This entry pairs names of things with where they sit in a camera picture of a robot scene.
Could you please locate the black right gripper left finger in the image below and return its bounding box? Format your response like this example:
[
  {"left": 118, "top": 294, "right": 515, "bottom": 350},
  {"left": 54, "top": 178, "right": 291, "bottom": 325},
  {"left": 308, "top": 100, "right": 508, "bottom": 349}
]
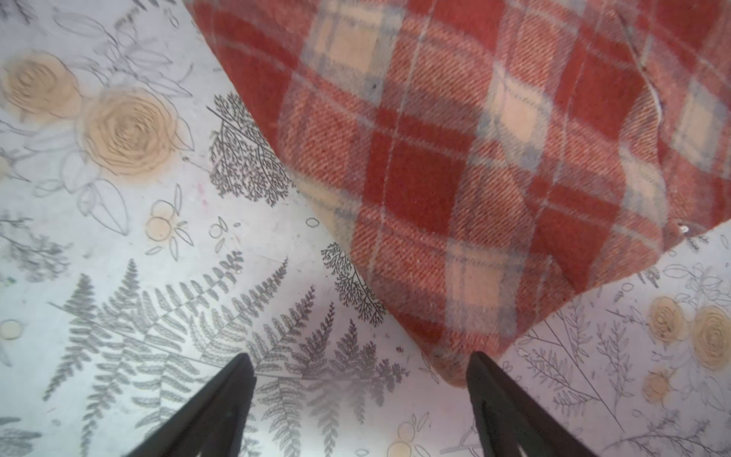
[{"left": 131, "top": 353, "right": 256, "bottom": 457}]

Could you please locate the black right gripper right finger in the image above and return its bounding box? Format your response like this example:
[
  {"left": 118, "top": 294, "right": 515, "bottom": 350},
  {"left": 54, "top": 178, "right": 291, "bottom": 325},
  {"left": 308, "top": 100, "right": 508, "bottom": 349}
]
[{"left": 466, "top": 352, "right": 595, "bottom": 457}]

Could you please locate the red plaid skirt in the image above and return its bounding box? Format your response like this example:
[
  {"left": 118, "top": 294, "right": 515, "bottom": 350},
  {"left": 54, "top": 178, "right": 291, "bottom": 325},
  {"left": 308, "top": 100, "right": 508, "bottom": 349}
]
[{"left": 188, "top": 1, "right": 730, "bottom": 386}]

